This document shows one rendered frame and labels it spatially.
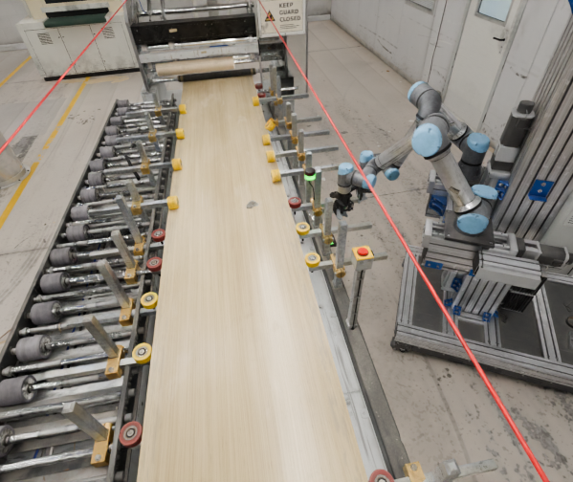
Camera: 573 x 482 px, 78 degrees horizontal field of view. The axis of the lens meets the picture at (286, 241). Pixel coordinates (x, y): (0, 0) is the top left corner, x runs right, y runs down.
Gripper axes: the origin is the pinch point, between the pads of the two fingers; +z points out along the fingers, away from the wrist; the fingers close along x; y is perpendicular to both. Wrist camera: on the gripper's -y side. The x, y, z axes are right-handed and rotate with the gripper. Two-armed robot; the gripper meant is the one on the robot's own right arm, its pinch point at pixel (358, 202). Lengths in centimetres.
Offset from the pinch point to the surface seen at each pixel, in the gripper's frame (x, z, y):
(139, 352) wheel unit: -88, -10, -125
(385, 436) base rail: -132, 12, -31
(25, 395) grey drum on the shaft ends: -93, -1, -173
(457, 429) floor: -118, 83, 29
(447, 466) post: -154, -34, -29
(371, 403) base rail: -119, 12, -31
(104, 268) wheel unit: -58, -32, -136
